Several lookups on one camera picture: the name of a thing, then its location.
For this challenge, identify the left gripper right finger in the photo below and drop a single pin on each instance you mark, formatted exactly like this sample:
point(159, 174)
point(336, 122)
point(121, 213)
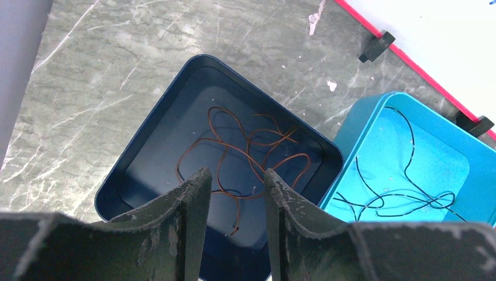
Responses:
point(305, 243)

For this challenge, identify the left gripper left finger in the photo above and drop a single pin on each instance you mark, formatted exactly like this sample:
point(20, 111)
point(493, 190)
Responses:
point(161, 240)

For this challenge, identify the light blue tray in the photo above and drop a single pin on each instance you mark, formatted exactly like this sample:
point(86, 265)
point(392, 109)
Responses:
point(405, 162)

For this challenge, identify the dark blue tray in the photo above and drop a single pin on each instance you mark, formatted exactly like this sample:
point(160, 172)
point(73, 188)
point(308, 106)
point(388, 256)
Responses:
point(210, 116)

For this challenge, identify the pink framed whiteboard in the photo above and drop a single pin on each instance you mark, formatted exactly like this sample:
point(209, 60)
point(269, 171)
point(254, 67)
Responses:
point(451, 44)

